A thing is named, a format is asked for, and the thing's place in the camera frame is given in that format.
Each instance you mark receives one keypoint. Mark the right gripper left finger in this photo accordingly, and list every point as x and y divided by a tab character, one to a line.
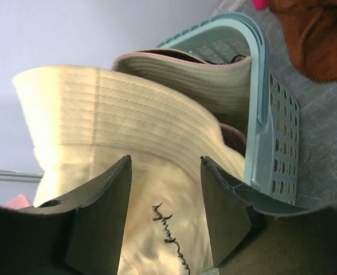
80	232

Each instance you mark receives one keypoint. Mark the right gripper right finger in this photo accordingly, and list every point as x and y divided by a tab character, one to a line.
252	233

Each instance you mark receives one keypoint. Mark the beige pink stacked hats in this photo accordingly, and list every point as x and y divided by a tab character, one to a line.
165	109

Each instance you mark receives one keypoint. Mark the teal plastic basket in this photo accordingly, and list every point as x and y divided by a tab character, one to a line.
272	151

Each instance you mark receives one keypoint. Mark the brown cloth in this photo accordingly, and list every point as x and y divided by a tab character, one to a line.
310	31

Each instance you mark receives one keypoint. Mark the red cloth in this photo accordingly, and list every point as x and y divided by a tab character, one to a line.
260	4

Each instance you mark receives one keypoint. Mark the left aluminium corner post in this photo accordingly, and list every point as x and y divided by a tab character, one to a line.
12	176

